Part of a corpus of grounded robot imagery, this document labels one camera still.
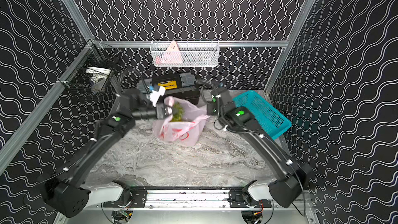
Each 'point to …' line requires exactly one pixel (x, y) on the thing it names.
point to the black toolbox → (182, 85)
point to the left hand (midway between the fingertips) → (177, 110)
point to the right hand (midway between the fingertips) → (211, 104)
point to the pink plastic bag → (186, 127)
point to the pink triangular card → (172, 54)
